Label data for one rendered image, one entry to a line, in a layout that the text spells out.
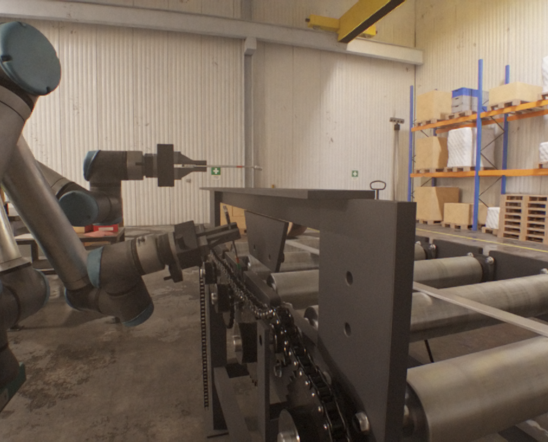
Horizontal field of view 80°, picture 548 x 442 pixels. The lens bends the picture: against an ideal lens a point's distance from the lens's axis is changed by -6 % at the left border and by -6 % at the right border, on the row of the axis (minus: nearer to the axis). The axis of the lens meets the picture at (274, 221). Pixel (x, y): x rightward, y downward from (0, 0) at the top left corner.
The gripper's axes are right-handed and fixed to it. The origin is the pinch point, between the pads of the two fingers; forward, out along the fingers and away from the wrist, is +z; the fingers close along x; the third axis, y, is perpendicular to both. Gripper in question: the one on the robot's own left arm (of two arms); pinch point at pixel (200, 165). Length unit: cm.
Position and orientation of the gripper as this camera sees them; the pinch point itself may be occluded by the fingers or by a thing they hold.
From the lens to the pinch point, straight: 113.1
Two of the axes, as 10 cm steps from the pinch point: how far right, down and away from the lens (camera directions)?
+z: 9.5, -0.3, 3.1
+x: 0.0, 9.9, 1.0
